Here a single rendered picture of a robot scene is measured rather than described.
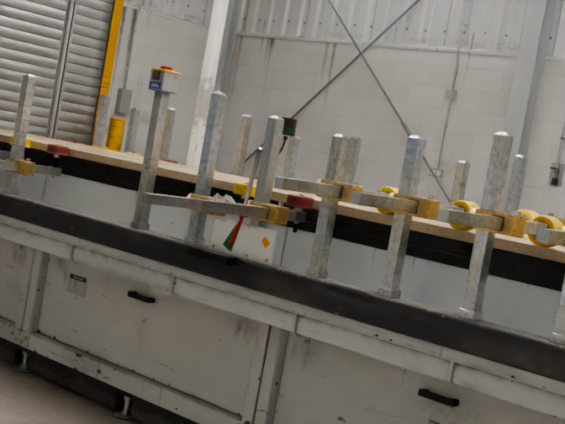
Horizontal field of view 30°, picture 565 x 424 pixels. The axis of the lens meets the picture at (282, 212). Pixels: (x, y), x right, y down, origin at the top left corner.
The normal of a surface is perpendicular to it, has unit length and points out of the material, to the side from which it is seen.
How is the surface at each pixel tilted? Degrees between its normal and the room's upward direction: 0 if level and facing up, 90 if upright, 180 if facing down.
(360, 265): 90
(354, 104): 90
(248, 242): 90
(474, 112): 90
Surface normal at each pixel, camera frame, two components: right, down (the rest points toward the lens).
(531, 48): -0.66, -0.07
